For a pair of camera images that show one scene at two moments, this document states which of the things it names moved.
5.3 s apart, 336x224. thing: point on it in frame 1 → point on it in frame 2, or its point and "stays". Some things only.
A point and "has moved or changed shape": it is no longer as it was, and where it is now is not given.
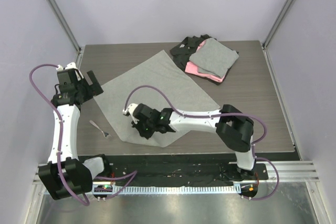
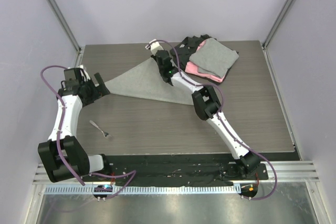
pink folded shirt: [191, 68] stays
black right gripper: [147, 135] → [153, 56]
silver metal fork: [106, 135] stays
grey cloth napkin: [158, 82] has moved or changed shape
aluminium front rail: [287, 171] stays
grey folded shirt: [214, 57] stays
